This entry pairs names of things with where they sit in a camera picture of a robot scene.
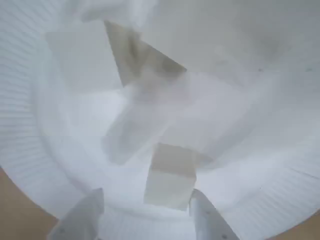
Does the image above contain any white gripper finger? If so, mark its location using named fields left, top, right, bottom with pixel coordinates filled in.
left=48, top=187, right=105, bottom=240
left=189, top=188, right=241, bottom=240

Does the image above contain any white cube block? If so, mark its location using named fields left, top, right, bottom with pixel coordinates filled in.
left=142, top=142, right=200, bottom=212
left=103, top=19, right=188, bottom=88
left=101, top=84, right=186, bottom=166

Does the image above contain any white paper plate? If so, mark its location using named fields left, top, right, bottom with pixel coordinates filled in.
left=0, top=0, right=320, bottom=240

